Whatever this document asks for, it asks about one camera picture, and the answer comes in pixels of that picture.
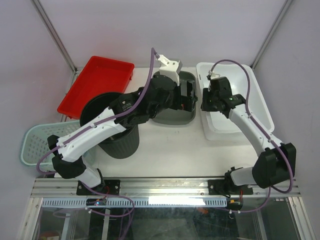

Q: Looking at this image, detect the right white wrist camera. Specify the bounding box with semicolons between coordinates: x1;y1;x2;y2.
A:
207;70;221;81

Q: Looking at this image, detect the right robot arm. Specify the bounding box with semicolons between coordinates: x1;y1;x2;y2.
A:
201;77;297;194

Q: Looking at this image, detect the aluminium mounting rail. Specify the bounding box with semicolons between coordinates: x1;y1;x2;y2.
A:
31;177;300;201

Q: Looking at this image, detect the aluminium frame post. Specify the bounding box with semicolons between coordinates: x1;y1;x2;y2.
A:
31;0;77;74
250;0;295;70

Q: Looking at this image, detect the large white plastic container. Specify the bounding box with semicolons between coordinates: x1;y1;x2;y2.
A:
196;62;275;145

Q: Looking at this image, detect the light blue perforated basket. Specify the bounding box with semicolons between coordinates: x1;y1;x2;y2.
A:
20;120;80;167

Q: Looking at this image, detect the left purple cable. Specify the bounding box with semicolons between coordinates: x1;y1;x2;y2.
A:
36;47;161;175

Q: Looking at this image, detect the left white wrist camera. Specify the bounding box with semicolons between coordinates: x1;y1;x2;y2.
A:
155;54;183;86

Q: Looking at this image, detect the white slotted cable duct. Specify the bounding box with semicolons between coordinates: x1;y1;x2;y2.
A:
42;196;227;208

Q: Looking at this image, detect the dark grey plastic tub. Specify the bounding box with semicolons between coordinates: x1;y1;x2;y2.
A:
152;71;197;125

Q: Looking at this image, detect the black ribbed bucket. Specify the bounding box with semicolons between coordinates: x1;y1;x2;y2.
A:
79;92;140;159

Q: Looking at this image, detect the red plastic tray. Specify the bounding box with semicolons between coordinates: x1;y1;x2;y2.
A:
57;56;135;119

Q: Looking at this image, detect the left aluminium frame post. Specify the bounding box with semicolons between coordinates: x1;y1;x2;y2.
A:
31;0;77;74

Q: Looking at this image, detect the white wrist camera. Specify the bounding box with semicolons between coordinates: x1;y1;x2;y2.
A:
155;54;183;86
207;70;221;81

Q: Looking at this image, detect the right aluminium frame post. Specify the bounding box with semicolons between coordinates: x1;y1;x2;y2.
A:
250;0;295;70

